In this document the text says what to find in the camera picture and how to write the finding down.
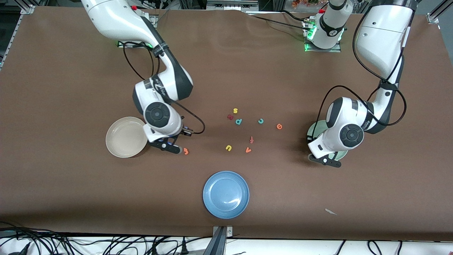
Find pale green round plate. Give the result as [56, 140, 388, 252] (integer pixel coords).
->
[306, 120, 349, 162]

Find beige brown round plate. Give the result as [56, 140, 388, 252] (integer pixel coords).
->
[105, 117, 148, 158]

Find blue round plate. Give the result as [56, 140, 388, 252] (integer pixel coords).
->
[203, 171, 250, 219]

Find grey power strip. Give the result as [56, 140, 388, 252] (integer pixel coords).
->
[207, 0, 259, 11]

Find orange artificial flowers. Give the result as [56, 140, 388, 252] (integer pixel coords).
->
[292, 0, 328, 8]

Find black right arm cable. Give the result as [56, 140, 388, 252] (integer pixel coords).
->
[123, 42, 206, 135]

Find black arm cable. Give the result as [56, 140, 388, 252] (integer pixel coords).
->
[313, 0, 413, 142]
[123, 42, 206, 135]

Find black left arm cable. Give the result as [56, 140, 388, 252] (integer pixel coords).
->
[313, 0, 413, 142]

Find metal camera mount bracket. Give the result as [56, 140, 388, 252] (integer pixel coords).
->
[212, 226, 234, 255]

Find black table cable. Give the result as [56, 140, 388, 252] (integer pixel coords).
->
[280, 10, 308, 22]
[248, 14, 311, 32]

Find aluminium frame profile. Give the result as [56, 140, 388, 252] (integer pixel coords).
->
[426, 0, 453, 24]
[0, 4, 36, 69]

